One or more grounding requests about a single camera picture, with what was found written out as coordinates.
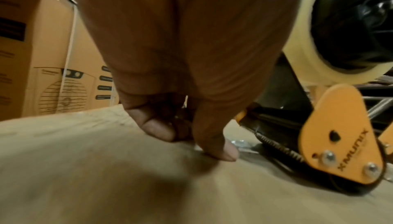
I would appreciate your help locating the person's left hand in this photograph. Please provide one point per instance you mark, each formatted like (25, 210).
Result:
(190, 36)

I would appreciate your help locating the plain brown cardboard box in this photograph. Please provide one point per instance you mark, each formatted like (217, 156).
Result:
(122, 181)

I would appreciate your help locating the clear packing tape roll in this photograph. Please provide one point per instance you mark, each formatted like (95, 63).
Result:
(302, 48)

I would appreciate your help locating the fan-printed cardboard box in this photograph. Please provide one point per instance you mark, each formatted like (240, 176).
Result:
(49, 55)

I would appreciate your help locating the orange tape dispenser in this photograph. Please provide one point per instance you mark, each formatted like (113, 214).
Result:
(334, 130)

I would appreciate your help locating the ribbed metal tube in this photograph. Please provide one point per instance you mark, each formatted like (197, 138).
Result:
(379, 109)

